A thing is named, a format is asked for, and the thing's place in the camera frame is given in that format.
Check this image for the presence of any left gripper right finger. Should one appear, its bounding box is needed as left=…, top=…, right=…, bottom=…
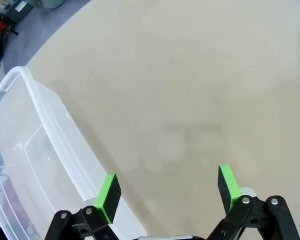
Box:
left=206, top=164, right=300, bottom=240

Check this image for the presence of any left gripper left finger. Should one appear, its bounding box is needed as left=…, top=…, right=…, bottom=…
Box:
left=43, top=173, right=123, bottom=240

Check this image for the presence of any clear plastic storage box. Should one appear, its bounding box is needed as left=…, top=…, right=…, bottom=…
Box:
left=0, top=66, right=147, bottom=240

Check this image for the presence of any pale round container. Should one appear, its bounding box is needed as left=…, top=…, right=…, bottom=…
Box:
left=41, top=0, right=65, bottom=10

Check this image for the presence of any grey storage crate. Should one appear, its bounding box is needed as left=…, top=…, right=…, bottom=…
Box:
left=4, top=0, right=35, bottom=25

